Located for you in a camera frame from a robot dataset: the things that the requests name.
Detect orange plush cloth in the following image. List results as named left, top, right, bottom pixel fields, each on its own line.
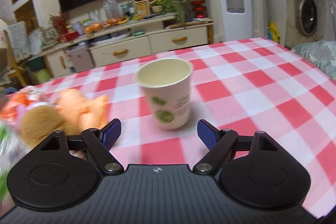
left=55, top=89, right=109, bottom=132

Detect brown plush ball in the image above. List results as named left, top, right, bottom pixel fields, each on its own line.
left=19, top=105, right=64, bottom=148

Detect orange white tissue pack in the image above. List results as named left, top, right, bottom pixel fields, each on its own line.
left=1, top=86, right=53, bottom=122

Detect red white checkered tablecloth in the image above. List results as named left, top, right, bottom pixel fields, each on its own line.
left=1, top=38, right=335, bottom=223

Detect green trash bin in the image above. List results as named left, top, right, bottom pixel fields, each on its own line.
left=34, top=69, right=51, bottom=84

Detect pink storage box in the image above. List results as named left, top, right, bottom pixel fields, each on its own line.
left=67, top=46, right=95, bottom=72

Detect paper cup green dots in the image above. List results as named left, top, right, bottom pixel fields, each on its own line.
left=134, top=58, right=194, bottom=130

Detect red box on cabinet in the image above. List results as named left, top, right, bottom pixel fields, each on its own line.
left=57, top=31, right=80, bottom=43

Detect grey cushion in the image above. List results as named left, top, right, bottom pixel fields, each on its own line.
left=291, top=40, right=336, bottom=81

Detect yellow detergent bottle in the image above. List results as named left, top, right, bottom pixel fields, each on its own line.
left=267, top=21, right=280, bottom=44

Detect bag of oranges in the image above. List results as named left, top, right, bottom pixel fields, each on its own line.
left=83, top=22, right=102, bottom=35

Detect red berry bouquet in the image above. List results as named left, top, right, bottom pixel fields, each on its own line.
left=49, top=11, right=68, bottom=36

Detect cream TV cabinet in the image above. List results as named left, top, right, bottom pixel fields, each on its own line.
left=40, top=13, right=213, bottom=78

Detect clear plastic bag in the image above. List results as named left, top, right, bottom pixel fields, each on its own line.
left=103, top=0, right=122, bottom=19

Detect red decorative vase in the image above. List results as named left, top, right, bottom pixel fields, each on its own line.
left=191, top=0, right=206, bottom=19

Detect front-load washing machine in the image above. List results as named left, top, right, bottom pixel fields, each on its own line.
left=295, top=0, right=326, bottom=43

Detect framed picture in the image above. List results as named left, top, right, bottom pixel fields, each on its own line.
left=134, top=0, right=151, bottom=18

